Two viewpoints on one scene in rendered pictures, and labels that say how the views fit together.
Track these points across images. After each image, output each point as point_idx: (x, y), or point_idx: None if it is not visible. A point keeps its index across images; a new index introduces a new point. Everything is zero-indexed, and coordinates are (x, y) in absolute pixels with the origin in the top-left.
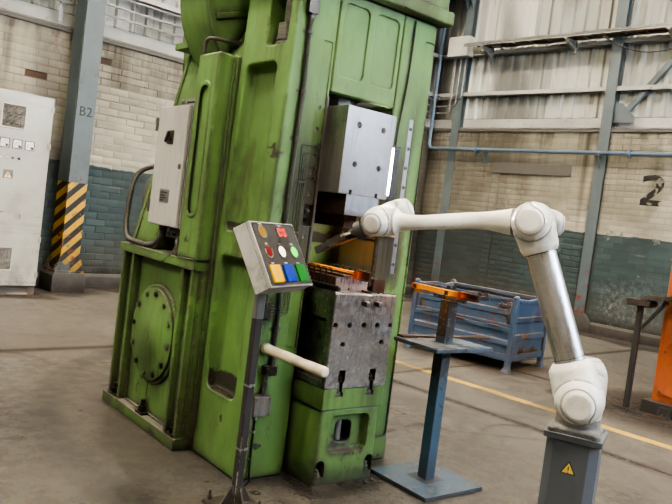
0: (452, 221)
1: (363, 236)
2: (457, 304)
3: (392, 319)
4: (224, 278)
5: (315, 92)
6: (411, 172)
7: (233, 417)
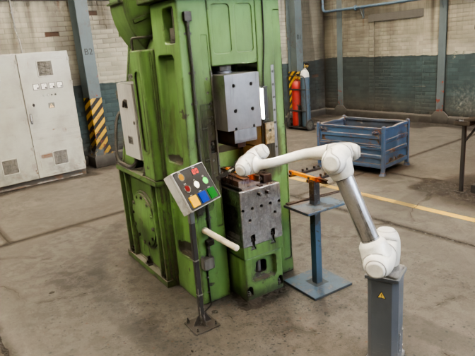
0: (290, 159)
1: None
2: None
3: (279, 196)
4: None
5: (201, 70)
6: (278, 97)
7: None
